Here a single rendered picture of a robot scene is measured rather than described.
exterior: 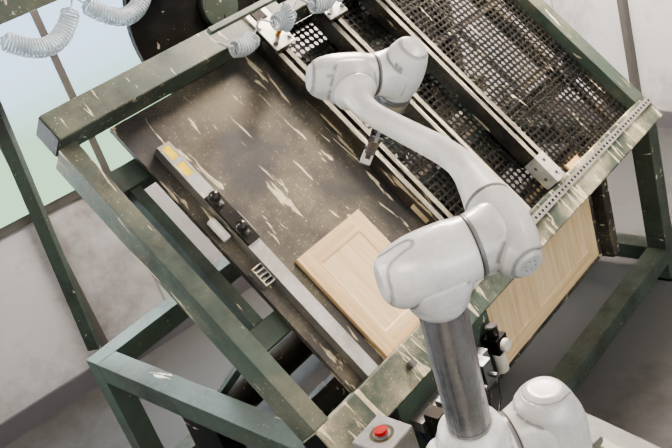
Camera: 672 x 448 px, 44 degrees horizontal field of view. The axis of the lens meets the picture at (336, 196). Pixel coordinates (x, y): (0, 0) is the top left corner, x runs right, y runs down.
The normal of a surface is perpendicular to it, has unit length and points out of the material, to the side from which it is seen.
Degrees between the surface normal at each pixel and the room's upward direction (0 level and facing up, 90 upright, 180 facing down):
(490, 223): 31
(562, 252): 90
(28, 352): 90
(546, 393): 7
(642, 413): 0
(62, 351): 90
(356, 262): 50
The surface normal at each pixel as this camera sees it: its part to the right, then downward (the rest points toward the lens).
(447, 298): 0.25, 0.59
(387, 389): 0.37, -0.49
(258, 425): -0.29, -0.87
